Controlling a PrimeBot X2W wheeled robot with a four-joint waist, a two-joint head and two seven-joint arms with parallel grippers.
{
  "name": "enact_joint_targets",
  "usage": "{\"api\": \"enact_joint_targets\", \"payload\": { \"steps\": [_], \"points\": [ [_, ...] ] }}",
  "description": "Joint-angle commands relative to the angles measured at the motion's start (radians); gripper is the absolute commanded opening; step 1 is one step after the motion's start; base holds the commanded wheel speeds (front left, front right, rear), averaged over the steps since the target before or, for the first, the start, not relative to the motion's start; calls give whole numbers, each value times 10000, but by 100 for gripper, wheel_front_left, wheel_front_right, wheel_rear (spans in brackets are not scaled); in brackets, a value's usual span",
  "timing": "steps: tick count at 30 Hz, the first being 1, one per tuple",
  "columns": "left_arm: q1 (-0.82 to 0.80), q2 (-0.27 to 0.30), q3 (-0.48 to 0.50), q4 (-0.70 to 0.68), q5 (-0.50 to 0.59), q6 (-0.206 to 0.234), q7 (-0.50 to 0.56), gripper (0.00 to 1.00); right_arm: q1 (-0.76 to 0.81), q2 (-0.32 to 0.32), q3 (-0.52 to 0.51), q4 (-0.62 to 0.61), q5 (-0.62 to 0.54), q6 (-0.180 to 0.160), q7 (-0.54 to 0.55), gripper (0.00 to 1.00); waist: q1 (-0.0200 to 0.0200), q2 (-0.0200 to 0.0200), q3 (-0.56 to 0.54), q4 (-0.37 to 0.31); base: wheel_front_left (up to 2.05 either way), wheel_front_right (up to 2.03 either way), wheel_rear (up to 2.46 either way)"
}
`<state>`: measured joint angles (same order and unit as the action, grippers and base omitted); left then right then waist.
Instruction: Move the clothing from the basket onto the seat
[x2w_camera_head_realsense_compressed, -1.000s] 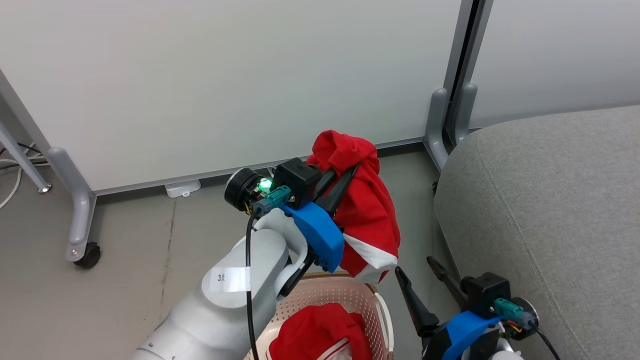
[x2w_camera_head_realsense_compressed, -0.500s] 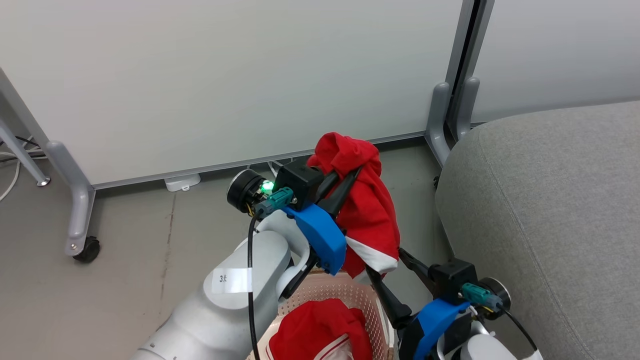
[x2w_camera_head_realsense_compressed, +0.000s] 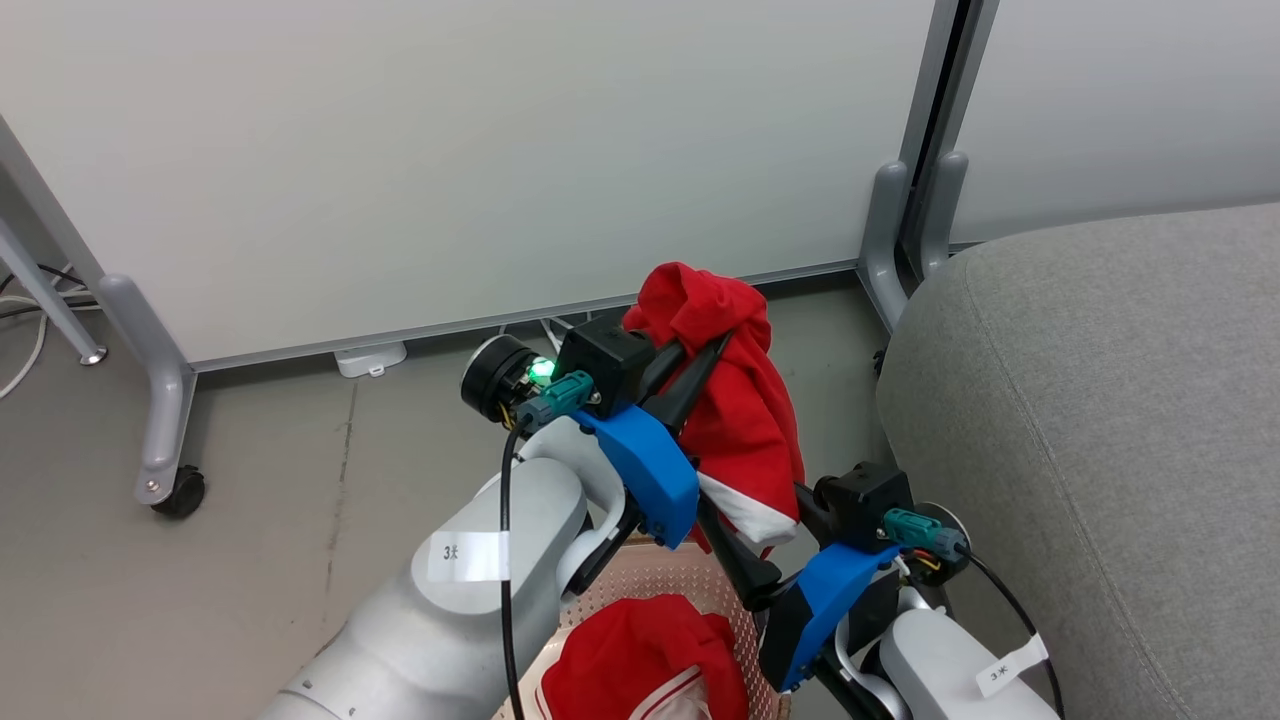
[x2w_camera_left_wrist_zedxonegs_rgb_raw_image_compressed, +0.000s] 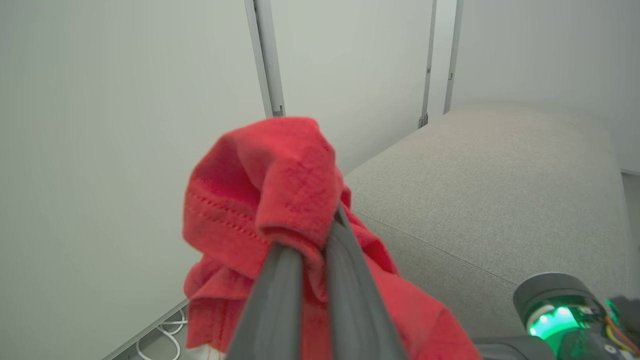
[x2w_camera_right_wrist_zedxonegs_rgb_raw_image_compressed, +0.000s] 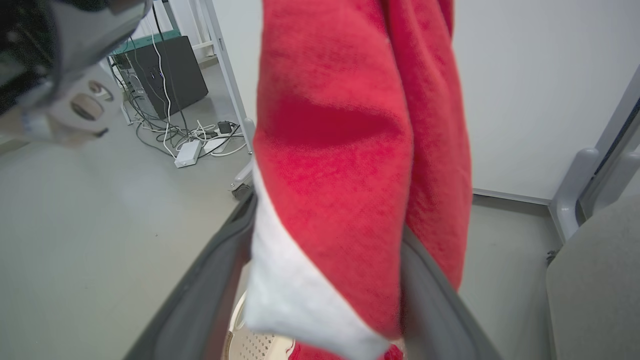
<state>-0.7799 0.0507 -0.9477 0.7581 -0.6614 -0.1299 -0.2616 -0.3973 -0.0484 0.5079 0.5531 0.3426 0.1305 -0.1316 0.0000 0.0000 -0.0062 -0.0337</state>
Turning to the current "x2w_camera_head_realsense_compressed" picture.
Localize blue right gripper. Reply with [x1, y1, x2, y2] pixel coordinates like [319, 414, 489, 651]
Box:
[695, 483, 901, 693]

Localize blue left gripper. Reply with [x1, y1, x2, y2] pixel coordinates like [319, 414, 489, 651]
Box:
[573, 330, 738, 552]

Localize red garment with white trim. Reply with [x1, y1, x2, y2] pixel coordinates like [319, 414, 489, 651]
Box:
[622, 262, 807, 559]

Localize red garment with white stripes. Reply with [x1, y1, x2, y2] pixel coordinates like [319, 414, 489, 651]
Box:
[540, 595, 751, 720]

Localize cream perforated laundry basket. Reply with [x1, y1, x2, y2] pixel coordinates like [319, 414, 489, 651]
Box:
[495, 535, 791, 720]

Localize white power adapter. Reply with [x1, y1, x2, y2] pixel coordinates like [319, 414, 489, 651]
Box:
[335, 341, 409, 380]

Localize wide white partition panel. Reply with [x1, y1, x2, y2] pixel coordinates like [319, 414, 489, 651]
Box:
[0, 0, 943, 374]

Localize grey fabric sofa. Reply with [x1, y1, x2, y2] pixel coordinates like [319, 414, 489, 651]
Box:
[877, 203, 1280, 720]

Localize long grey partition foot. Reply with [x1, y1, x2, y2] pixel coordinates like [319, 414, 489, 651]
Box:
[97, 273, 198, 506]

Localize narrow white partition panel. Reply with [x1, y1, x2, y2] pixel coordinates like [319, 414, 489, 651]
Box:
[950, 0, 1280, 245]

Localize grey slanted table leg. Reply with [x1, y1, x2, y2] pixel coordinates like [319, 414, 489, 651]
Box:
[0, 215, 109, 367]

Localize teal left camera connector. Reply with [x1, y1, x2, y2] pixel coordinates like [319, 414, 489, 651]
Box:
[518, 370, 598, 429]

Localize teal camera connector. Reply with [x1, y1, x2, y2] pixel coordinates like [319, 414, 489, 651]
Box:
[518, 370, 598, 429]
[883, 507, 969, 571]

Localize looped white floor cable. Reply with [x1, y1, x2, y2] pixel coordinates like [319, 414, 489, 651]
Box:
[498, 316, 577, 347]

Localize teal right camera connector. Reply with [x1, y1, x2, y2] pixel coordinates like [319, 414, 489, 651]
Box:
[883, 507, 969, 571]

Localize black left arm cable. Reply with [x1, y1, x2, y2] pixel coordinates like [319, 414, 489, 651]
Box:
[497, 420, 531, 720]

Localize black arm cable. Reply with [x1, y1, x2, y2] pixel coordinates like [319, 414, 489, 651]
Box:
[497, 420, 531, 720]
[960, 548, 1065, 720]

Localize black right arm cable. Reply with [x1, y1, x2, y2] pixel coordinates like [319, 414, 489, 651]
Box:
[960, 548, 1065, 720]

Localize black floor cables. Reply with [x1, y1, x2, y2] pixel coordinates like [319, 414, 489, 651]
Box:
[0, 262, 101, 321]

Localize long white floor cable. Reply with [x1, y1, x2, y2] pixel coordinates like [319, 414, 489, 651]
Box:
[0, 288, 53, 401]

